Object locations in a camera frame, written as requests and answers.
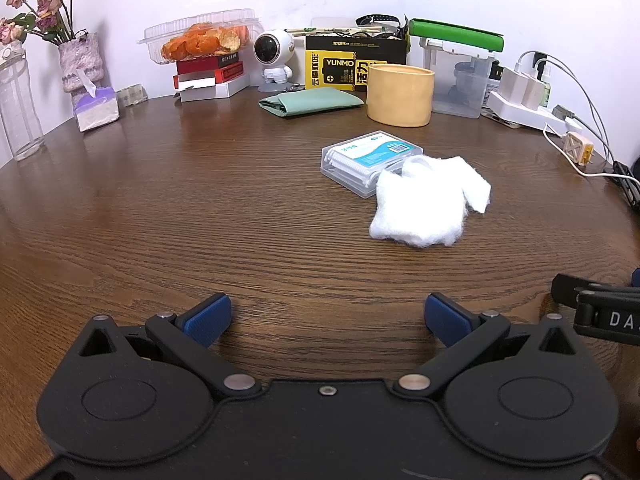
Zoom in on small clear wrapped packet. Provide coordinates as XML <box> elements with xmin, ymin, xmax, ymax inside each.
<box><xmin>116</xmin><ymin>84</ymin><xmax>150</xmax><ymax>108</ymax></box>

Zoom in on clear box with green lid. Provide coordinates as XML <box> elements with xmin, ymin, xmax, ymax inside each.
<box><xmin>407</xmin><ymin>18</ymin><xmax>504</xmax><ymax>120</ymax></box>

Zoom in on grey cable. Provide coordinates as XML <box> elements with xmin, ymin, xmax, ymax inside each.
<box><xmin>536</xmin><ymin>56</ymin><xmax>617</xmax><ymax>163</ymax></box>

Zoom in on black watch band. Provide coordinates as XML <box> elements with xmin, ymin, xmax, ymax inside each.
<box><xmin>355</xmin><ymin>12</ymin><xmax>401</xmax><ymax>27</ymax></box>

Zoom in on white charger block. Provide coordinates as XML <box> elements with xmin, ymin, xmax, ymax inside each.
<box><xmin>524</xmin><ymin>76</ymin><xmax>549</xmax><ymax>109</ymax></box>
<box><xmin>499</xmin><ymin>66</ymin><xmax>528</xmax><ymax>106</ymax></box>

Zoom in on black clip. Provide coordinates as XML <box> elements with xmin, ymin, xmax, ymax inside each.
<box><xmin>611</xmin><ymin>159</ymin><xmax>640</xmax><ymax>212</ymax></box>

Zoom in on purple tissue pack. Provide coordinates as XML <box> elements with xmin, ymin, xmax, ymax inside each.
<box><xmin>72</xmin><ymin>69</ymin><xmax>121</xmax><ymax>133</ymax></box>

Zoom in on dark red box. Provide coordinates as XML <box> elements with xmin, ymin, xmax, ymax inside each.
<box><xmin>175</xmin><ymin>51</ymin><xmax>245</xmax><ymax>75</ymax></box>

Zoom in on grey plug adapter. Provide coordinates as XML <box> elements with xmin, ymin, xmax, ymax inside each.
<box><xmin>552</xmin><ymin>103</ymin><xmax>585</xmax><ymax>134</ymax></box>

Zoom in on folded green cloth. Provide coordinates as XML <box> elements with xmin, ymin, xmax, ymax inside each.
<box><xmin>258</xmin><ymin>86</ymin><xmax>365</xmax><ymax>120</ymax></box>

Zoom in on black and yellow box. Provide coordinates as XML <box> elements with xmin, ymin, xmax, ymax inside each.
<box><xmin>304</xmin><ymin>35</ymin><xmax>408</xmax><ymax>92</ymax></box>

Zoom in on red and white box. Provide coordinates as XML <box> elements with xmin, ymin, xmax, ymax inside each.
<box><xmin>172</xmin><ymin>62</ymin><xmax>251</xmax><ymax>103</ymax></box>

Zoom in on orange tangerine peels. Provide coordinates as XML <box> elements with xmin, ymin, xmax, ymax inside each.
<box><xmin>161</xmin><ymin>22</ymin><xmax>248</xmax><ymax>60</ymax></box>

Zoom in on clear plastic clamshell container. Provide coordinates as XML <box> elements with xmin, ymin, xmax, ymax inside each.
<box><xmin>137</xmin><ymin>8</ymin><xmax>264</xmax><ymax>66</ymax></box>

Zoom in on clear floss pick box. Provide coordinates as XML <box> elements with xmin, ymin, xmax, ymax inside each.
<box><xmin>321</xmin><ymin>130</ymin><xmax>425</xmax><ymax>199</ymax></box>

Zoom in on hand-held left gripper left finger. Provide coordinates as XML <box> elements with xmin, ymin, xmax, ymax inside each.
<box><xmin>79</xmin><ymin>294</ymin><xmax>261</xmax><ymax>402</ymax></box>

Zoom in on clear glass bottle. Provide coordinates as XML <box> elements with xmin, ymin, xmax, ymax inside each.
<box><xmin>0</xmin><ymin>42</ymin><xmax>46</xmax><ymax>163</ymax></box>

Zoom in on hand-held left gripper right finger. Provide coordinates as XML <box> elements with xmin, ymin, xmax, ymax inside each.
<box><xmin>393</xmin><ymin>294</ymin><xmax>578</xmax><ymax>402</ymax></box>

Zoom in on tan cylindrical cup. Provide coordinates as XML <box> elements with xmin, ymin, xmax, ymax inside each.
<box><xmin>366</xmin><ymin>63</ymin><xmax>435</xmax><ymax>128</ymax></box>

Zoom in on white cable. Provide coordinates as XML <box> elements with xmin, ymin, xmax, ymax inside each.
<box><xmin>542</xmin><ymin>124</ymin><xmax>640</xmax><ymax>183</ymax></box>

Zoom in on white power strip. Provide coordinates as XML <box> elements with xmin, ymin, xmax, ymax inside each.
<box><xmin>487</xmin><ymin>90</ymin><xmax>577</xmax><ymax>134</ymax></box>

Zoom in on white cotton cloth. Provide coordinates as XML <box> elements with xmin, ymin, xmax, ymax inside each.
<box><xmin>369</xmin><ymin>155</ymin><xmax>492</xmax><ymax>250</ymax></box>

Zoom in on beige plug adapter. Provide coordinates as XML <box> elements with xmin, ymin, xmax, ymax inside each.
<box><xmin>562</xmin><ymin>131</ymin><xmax>596</xmax><ymax>166</ymax></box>

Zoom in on white astronaut figure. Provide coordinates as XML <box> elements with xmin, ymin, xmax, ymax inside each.
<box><xmin>253</xmin><ymin>28</ymin><xmax>296</xmax><ymax>92</ymax></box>

